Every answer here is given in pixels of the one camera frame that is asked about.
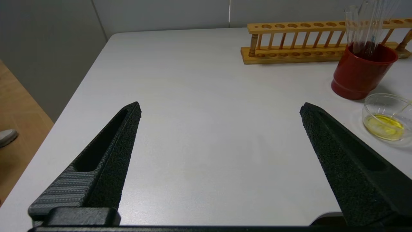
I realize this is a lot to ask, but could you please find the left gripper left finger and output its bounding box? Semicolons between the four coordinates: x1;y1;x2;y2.
28;101;142;227

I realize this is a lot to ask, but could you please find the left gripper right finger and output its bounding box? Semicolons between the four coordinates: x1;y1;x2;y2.
300;102;412;227

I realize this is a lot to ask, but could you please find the clear empty test tube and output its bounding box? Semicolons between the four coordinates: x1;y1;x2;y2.
359;0;375;58
373;0;400;58
344;5;359;53

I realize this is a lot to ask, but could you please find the wooden test tube rack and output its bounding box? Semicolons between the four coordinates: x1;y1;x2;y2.
241;19;412;65

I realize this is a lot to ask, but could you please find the clear glass beaker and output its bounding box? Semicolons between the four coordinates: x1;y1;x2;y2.
361;93;412;143

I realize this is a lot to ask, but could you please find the red plastic cup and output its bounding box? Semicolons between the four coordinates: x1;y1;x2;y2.
331;43;398;100

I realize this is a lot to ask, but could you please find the grey sneaker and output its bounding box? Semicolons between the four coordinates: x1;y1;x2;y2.
0;129;18;148

